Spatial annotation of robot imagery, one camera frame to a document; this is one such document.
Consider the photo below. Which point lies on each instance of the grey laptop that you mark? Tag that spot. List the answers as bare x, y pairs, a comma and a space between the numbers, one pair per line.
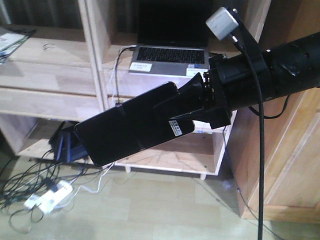
172, 38

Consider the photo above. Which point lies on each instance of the papers on shelf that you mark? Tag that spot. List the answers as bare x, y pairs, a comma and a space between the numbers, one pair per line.
11, 39

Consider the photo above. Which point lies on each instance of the white power strip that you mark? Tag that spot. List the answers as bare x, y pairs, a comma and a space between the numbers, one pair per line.
50, 199

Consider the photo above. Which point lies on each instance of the wooden shelf unit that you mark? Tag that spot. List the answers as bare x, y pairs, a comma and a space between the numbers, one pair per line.
68, 74

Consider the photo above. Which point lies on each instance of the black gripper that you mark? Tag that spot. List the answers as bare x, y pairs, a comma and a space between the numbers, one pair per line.
228, 86

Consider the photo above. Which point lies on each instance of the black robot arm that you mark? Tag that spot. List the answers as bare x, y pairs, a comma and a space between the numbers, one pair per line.
287, 69

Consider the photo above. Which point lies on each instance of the blue black box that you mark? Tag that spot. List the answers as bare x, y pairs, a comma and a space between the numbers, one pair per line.
65, 144

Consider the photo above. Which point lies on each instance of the black smartphone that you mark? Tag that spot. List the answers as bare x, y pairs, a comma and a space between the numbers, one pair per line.
131, 127

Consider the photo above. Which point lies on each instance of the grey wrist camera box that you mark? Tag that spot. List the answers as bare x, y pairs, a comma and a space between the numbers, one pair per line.
221, 23

